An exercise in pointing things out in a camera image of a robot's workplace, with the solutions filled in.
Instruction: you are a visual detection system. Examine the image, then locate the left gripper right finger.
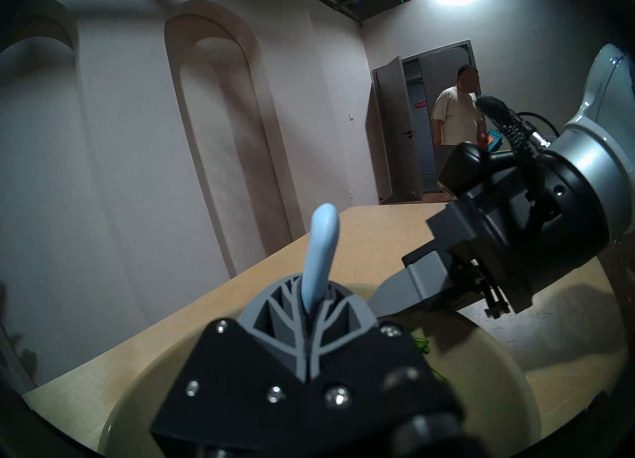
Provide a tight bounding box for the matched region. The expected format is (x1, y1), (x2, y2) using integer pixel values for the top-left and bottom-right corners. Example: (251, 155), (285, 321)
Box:
(308, 287), (464, 429)

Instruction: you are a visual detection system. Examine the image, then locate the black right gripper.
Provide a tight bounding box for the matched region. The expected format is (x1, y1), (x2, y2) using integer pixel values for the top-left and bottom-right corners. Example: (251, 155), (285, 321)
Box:
(368, 152), (611, 320)

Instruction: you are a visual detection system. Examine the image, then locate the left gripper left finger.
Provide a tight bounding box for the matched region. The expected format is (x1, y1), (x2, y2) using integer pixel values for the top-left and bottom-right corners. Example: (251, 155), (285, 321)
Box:
(150, 275), (309, 455)

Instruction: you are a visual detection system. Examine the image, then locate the light blue spoon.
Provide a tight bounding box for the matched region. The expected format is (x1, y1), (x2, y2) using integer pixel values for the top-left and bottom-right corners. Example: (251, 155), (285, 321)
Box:
(300, 203), (341, 316)

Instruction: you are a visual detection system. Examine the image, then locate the green salad bowl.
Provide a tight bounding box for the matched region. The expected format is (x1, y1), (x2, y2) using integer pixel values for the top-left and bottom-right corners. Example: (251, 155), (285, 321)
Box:
(98, 283), (541, 458)

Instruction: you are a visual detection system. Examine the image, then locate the mixed green salad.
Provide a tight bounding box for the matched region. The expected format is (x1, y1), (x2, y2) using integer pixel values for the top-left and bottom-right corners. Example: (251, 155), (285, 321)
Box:
(412, 333), (449, 383)

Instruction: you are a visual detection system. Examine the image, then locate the dark doorway panel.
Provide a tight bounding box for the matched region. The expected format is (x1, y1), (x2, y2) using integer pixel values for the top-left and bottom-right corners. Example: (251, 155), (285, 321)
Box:
(371, 56), (423, 202)

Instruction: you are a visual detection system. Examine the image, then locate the person in white shirt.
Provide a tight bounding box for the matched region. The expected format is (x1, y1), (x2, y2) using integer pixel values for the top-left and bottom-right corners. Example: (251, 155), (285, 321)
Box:
(431, 64), (483, 180)

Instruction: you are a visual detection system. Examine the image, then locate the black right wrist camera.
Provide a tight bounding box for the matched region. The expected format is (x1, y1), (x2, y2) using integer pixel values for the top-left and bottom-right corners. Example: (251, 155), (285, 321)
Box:
(438, 131), (519, 199)

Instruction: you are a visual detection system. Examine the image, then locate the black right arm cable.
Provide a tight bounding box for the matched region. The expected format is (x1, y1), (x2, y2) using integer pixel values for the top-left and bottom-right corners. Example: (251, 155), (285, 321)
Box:
(475, 95), (566, 175)

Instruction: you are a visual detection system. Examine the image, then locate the grey door frame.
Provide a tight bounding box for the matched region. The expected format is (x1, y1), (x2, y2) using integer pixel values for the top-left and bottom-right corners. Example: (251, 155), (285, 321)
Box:
(401, 39), (479, 195)

